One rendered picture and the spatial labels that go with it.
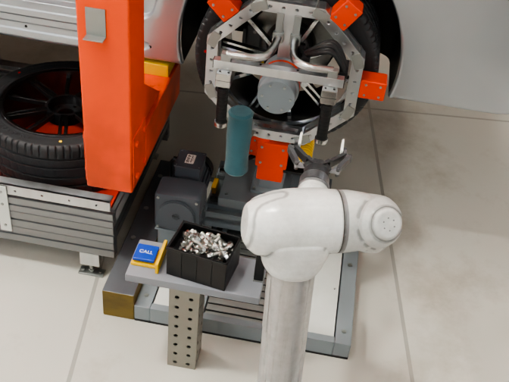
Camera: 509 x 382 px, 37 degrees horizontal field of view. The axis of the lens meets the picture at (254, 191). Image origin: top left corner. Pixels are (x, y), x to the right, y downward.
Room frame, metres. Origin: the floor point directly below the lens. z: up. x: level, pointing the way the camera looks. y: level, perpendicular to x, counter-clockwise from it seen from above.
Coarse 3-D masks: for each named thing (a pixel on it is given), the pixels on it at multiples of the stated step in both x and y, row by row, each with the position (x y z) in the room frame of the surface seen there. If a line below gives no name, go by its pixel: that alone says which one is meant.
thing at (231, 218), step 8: (216, 176) 2.58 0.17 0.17; (224, 176) 2.59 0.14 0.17; (216, 184) 2.51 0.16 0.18; (216, 192) 2.50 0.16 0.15; (208, 200) 2.41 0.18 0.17; (216, 200) 2.41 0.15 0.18; (208, 208) 2.39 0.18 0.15; (216, 208) 2.39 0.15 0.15; (224, 208) 2.39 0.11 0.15; (232, 208) 2.39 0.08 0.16; (208, 216) 2.34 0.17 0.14; (216, 216) 2.34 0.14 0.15; (224, 216) 2.34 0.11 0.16; (232, 216) 2.33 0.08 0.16; (240, 216) 2.36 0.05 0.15; (208, 224) 2.34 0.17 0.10; (216, 224) 2.34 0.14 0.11; (224, 224) 2.33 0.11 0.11; (232, 224) 2.33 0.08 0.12; (240, 224) 2.33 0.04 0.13
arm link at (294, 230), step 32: (288, 192) 1.18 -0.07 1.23; (320, 192) 1.19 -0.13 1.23; (256, 224) 1.11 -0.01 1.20; (288, 224) 1.11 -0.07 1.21; (320, 224) 1.12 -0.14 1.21; (288, 256) 1.09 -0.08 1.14; (320, 256) 1.10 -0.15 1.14; (288, 288) 1.09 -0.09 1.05; (288, 320) 1.08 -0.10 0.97; (288, 352) 1.06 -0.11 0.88
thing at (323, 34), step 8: (256, 16) 2.60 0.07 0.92; (264, 16) 2.57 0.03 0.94; (272, 16) 2.56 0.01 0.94; (264, 24) 2.57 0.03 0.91; (272, 24) 2.56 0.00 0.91; (304, 24) 2.55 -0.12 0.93; (320, 24) 2.55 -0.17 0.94; (272, 32) 2.56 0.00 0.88; (312, 32) 2.55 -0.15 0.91; (320, 32) 2.55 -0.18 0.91; (328, 32) 2.54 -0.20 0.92; (304, 40) 2.51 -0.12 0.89; (312, 40) 2.55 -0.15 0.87; (320, 40) 2.55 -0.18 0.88; (264, 48) 2.57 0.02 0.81; (320, 56) 2.55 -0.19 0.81; (328, 56) 2.54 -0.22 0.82
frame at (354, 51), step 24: (264, 0) 2.31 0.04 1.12; (288, 0) 2.34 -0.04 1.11; (312, 0) 2.35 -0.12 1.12; (216, 24) 2.37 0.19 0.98; (240, 24) 2.31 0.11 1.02; (336, 24) 2.29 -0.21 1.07; (216, 48) 2.32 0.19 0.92; (360, 48) 2.32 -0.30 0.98; (216, 72) 2.32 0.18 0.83; (360, 72) 2.28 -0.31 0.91; (216, 96) 2.32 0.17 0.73; (336, 120) 2.28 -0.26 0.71
